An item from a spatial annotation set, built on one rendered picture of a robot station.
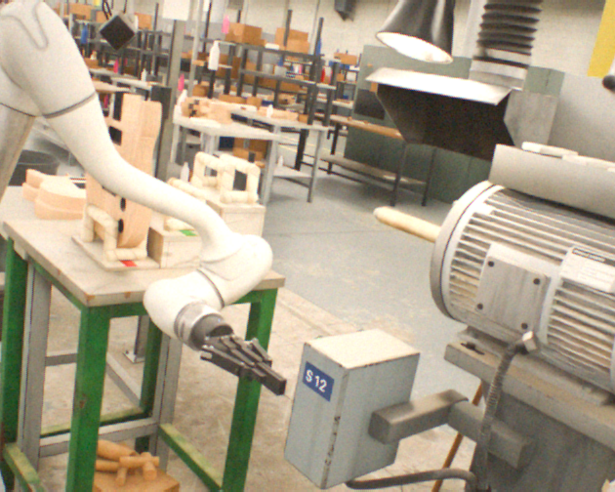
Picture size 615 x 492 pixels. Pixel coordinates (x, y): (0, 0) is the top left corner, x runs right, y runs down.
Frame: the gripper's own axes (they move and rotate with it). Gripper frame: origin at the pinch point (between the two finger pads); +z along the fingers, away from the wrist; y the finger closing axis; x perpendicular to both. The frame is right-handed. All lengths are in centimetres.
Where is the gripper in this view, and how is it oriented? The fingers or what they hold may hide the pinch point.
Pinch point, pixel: (269, 379)
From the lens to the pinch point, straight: 120.4
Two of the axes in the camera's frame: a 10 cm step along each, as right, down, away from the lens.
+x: 1.8, -9.5, -2.5
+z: 6.4, 3.0, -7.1
